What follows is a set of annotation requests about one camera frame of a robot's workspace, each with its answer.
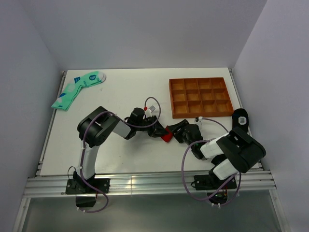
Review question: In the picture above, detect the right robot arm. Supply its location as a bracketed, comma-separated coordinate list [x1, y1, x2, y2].
[167, 116, 266, 189]

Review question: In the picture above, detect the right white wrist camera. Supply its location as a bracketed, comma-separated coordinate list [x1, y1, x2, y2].
[195, 116, 203, 129]

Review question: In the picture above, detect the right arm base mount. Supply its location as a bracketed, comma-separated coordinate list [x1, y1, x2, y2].
[191, 174, 237, 204]

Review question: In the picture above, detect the mint green patterned sock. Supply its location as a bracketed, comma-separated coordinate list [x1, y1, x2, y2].
[51, 71, 106, 111]

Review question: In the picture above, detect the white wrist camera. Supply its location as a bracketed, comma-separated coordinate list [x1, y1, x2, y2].
[144, 105, 155, 117]
[195, 116, 203, 129]

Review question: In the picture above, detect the red santa sock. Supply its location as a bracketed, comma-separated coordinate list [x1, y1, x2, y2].
[161, 131, 173, 143]

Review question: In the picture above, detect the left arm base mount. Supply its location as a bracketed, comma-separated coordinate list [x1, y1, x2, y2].
[65, 178, 110, 209]

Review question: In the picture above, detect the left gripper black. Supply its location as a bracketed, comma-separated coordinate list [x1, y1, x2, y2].
[135, 117, 168, 139]

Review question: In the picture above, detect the black blue sock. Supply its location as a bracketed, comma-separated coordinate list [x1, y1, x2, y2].
[232, 108, 249, 133]

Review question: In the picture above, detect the orange compartment tray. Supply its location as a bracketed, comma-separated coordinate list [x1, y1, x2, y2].
[169, 77, 234, 119]

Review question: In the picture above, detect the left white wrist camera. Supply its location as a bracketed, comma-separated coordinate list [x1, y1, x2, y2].
[144, 105, 155, 117]

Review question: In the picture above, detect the aluminium frame rail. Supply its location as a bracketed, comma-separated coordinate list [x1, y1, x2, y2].
[22, 170, 276, 198]

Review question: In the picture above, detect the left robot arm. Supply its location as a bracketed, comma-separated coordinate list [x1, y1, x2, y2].
[76, 106, 169, 193]

